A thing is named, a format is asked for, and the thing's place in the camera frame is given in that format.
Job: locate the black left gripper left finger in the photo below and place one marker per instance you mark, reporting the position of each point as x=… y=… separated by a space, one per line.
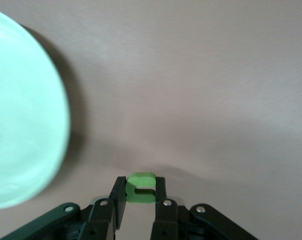
x=98 y=220

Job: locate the green foam letter u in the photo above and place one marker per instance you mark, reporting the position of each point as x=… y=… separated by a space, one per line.
x=140 y=178

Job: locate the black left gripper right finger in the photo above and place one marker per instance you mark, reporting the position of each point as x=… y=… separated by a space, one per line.
x=170 y=220

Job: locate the brown table mat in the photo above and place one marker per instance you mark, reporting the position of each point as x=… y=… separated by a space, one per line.
x=190 y=75

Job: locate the light green plate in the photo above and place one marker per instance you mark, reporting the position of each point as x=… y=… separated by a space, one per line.
x=21 y=112

